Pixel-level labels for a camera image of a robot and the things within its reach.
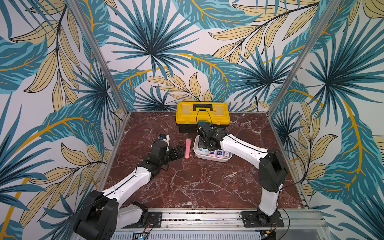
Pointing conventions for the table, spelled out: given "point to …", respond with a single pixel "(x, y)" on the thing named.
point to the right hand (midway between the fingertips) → (202, 142)
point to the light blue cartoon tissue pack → (203, 151)
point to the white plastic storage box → (206, 157)
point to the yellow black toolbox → (188, 114)
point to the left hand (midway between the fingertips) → (179, 151)
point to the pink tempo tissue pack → (212, 153)
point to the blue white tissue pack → (219, 153)
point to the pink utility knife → (188, 147)
